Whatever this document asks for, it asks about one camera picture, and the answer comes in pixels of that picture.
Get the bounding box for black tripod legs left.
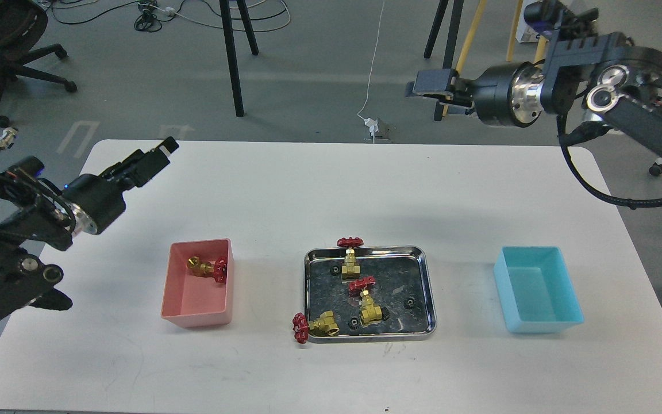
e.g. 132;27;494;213
219;0;260;117

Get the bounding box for small black gear bottom centre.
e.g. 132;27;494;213
347;317;361;332

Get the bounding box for brass valve in tray centre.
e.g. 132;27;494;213
348;276;383;327

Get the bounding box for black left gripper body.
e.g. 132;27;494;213
62;163;132;235

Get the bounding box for white floor plug socket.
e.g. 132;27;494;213
363;117;392;143

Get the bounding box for pink plastic box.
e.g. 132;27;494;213
161;239;236;328

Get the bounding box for black tripod legs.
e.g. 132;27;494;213
219;0;260;117
423;0;465;122

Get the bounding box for brass valve at tray corner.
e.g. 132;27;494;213
292;310;340;344

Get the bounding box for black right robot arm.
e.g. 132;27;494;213
406;1;662;158

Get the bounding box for blue plastic box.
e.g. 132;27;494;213
493;246;585;334

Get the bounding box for yellow wooden stand legs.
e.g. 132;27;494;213
443;0;549;116

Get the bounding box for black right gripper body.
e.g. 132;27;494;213
453;62;544;128

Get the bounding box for brass valve wheel up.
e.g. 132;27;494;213
186;256;228;285

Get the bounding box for black cables on floor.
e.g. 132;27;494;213
35;0;291;34

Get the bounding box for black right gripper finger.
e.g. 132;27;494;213
406;69;457;99
436;95;475;116

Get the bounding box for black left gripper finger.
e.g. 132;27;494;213
101;148;162;179
121;136;179;189

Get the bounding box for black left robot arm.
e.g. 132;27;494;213
0;128;179;320

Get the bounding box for shiny metal tray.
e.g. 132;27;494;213
302;246;437;343

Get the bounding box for white cable on floor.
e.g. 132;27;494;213
357;0;386;122

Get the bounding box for black office chair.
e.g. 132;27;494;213
0;1;77;128

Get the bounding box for black tripod legs right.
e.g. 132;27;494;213
423;0;465;122

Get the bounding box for brass valve at tray top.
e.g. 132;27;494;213
337;237;364;281

